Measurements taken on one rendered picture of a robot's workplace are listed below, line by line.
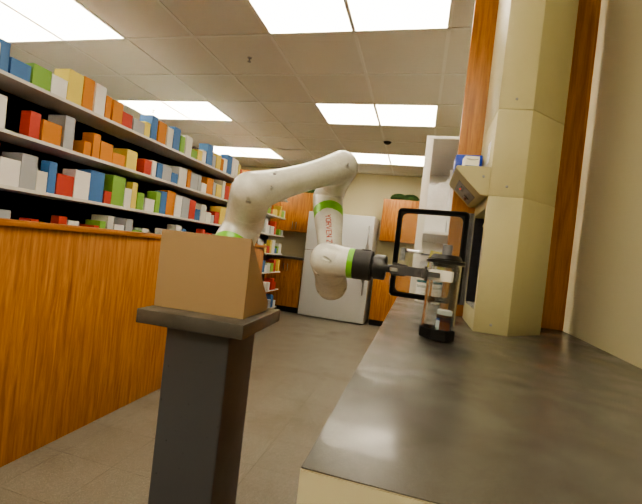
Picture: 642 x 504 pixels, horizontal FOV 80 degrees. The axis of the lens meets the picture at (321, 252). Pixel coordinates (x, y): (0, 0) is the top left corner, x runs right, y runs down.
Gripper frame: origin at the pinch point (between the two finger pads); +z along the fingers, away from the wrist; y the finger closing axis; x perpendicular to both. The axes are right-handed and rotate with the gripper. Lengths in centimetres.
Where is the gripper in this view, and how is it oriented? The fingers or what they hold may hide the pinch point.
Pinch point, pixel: (443, 275)
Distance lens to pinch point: 116.4
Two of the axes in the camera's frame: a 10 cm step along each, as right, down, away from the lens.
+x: -1.3, 9.9, 0.1
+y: 2.4, 0.3, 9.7
